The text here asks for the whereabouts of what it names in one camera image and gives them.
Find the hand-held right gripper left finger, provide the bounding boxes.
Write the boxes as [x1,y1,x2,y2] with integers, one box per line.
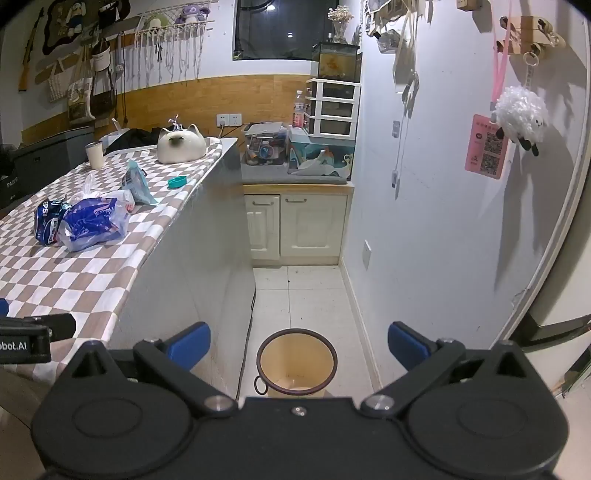
[69,322,238,418]

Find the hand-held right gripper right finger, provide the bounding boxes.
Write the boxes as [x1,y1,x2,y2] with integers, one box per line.
[360,322,532,418]

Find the cream round trash bin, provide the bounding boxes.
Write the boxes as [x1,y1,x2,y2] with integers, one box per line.
[254,327,336,398]

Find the light blue plastic packet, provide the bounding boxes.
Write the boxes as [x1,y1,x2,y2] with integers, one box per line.
[122,159,158,206]

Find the dark blue snack bag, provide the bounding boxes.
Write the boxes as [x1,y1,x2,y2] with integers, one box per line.
[34,198,71,246]

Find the white plastic bag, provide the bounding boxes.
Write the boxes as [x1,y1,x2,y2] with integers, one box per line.
[56,174,136,253]

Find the checkered tablecloth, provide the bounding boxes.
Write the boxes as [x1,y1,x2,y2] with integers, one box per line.
[0,137,239,384]

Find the dark grey storage box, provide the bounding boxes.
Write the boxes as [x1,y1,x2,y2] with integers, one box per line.
[0,126,96,210]

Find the cream floor cabinet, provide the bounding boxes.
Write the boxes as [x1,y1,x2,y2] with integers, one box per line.
[243,182,355,267]

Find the white door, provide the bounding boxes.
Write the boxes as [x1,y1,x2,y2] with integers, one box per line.
[503,92,591,402]

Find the white cup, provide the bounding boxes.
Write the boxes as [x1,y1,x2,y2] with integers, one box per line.
[84,142,108,170]

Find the cat-shaped ceramic fountain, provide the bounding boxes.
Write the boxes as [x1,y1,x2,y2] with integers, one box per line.
[156,116,207,164]

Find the black cloth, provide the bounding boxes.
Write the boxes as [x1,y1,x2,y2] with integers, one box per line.
[104,128,163,156]

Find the teal storage box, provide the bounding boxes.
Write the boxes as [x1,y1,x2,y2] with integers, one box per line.
[287,126,355,178]

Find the pink printed card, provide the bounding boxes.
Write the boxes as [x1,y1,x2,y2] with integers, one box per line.
[464,114,509,178]

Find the clear plastic container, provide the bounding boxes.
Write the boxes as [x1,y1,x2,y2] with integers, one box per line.
[243,121,289,166]

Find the printed canvas tote bag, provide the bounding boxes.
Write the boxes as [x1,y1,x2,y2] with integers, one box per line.
[68,51,97,123]

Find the white mesh bag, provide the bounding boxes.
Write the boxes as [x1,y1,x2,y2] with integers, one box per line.
[46,60,70,103]

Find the dark transparent tote bag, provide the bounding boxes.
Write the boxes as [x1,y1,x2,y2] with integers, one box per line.
[90,39,117,117]

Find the white drawer unit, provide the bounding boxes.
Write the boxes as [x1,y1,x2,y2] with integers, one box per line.
[306,78,362,139]

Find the white sheep plush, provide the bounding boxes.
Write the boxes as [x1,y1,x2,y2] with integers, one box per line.
[490,85,551,157]

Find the clear bottle with pink label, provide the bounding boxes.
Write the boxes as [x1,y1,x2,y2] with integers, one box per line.
[293,90,308,128]

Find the wooden toy rifle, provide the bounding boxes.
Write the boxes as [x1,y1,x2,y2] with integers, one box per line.
[17,7,45,92]

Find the glass fish tank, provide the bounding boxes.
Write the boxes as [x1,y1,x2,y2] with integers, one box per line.
[316,41,362,83]

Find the dark window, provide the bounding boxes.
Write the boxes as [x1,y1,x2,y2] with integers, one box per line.
[232,0,365,61]

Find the hanging photo garland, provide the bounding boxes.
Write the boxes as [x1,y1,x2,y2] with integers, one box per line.
[364,0,435,52]

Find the dried flowers in vase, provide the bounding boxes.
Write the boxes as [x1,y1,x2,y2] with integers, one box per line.
[328,6,355,43]

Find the purple plush toy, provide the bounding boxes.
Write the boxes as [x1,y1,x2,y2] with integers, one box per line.
[178,4,209,25]

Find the black floor cable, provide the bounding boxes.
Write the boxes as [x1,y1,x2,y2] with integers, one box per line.
[235,276,257,400]

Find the white hanging cable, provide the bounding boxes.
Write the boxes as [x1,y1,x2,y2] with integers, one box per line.
[390,69,422,200]

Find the white macrame wall hanging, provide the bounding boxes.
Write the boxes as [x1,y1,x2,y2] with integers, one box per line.
[135,16,214,86]

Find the dark wavy wall rug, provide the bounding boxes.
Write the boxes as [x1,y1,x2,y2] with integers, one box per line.
[34,0,132,70]

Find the pink lanyard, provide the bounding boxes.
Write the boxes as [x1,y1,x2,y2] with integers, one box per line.
[491,0,514,101]

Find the wooden wall hooks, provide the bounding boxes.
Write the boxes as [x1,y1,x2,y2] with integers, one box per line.
[495,15,567,59]

